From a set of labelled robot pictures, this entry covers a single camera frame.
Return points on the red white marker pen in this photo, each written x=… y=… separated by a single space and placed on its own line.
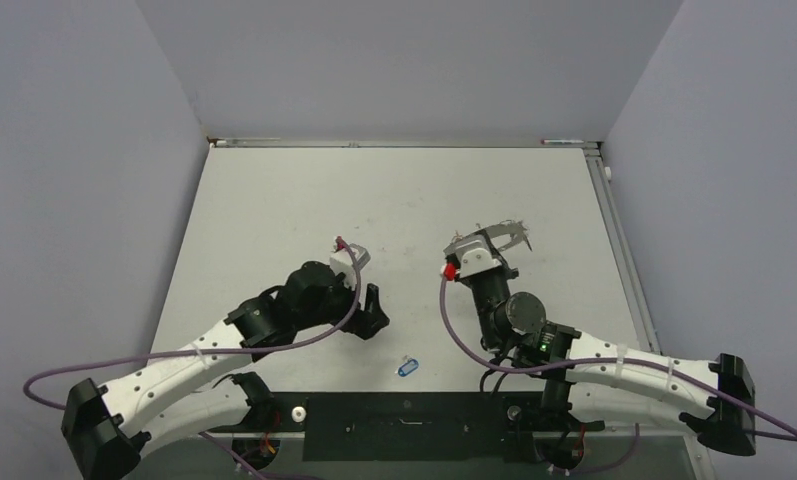
x=562 y=142

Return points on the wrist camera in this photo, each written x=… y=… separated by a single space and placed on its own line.
x=449 y=270
x=348 y=260

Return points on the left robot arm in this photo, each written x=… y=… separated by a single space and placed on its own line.
x=110 y=427

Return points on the aluminium frame rail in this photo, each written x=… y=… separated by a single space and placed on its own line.
x=620 y=232

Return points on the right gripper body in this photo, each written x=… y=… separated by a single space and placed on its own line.
x=493 y=287

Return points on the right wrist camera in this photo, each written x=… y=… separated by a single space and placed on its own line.
x=449 y=270

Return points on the metal key ring plate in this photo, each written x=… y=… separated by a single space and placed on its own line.
x=502 y=236

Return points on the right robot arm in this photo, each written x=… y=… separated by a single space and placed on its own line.
x=520 y=339

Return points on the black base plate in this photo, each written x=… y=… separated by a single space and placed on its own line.
x=418 y=426

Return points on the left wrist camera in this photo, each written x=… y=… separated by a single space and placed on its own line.
x=348 y=260

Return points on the blue tagged key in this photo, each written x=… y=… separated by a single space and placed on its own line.
x=408 y=366

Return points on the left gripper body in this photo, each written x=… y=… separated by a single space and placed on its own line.
x=337 y=304

